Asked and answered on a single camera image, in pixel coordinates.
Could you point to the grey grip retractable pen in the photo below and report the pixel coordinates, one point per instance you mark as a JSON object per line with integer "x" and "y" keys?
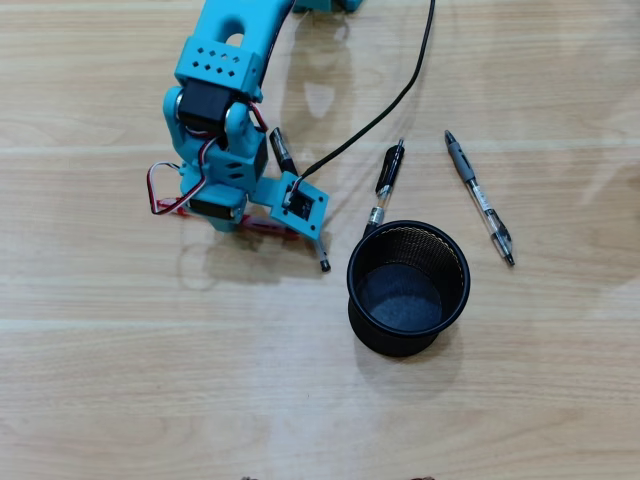
{"x": 467, "y": 172}

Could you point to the teal gripper with servo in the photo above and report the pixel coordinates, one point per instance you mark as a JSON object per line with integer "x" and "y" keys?
{"x": 212, "y": 207}

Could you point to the red gel pen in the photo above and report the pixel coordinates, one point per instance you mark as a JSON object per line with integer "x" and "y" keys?
{"x": 265, "y": 226}

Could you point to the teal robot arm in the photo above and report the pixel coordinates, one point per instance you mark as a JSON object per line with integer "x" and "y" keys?
{"x": 225, "y": 65}

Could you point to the black mesh pen holder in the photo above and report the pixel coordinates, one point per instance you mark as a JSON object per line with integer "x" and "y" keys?
{"x": 407, "y": 295}

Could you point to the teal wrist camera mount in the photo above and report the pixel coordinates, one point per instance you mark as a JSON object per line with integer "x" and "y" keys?
{"x": 300, "y": 205}

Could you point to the black retractable pen silver label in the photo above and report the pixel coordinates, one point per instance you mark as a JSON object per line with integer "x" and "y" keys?
{"x": 390, "y": 170}

